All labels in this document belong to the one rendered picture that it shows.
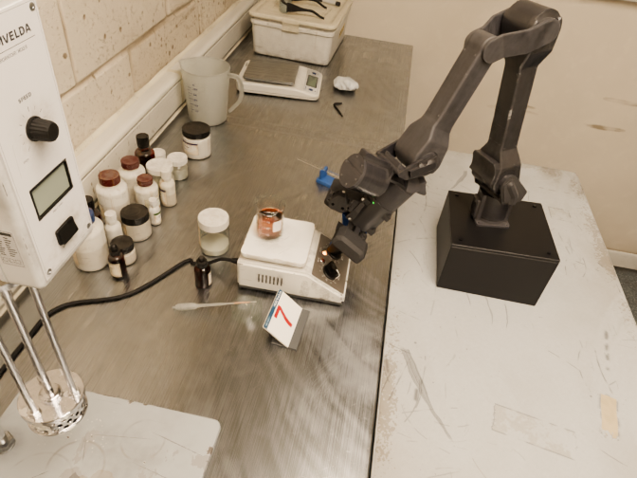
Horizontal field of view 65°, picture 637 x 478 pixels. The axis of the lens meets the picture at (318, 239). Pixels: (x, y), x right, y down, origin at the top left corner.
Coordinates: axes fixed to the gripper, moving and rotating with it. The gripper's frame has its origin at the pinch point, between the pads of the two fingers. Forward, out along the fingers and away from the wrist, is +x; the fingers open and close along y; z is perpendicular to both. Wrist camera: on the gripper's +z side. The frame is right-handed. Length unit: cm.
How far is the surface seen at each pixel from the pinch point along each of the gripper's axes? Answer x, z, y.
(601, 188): -8, -103, -152
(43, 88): -28, 33, 49
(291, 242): 4.7, 6.9, 4.4
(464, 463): -3.7, -29.6, 30.1
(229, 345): 15.7, 5.1, 22.6
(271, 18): 13, 49, -95
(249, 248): 8.2, 12.3, 8.7
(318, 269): 4.1, 0.3, 6.5
